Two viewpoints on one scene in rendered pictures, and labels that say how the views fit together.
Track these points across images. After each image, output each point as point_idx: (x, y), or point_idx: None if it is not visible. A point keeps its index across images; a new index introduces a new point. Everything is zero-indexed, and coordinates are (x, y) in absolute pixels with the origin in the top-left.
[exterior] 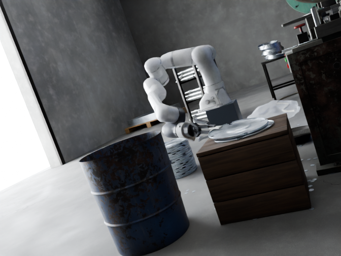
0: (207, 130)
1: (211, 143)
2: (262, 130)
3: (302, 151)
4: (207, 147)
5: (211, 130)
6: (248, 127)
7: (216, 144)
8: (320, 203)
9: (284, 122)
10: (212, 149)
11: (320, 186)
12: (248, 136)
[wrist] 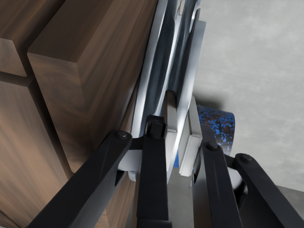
0: (166, 170)
1: (125, 196)
2: (168, 75)
3: None
4: (123, 217)
5: (169, 166)
6: (173, 65)
7: (132, 184)
8: None
9: (179, 8)
10: (131, 204)
11: None
12: (157, 110)
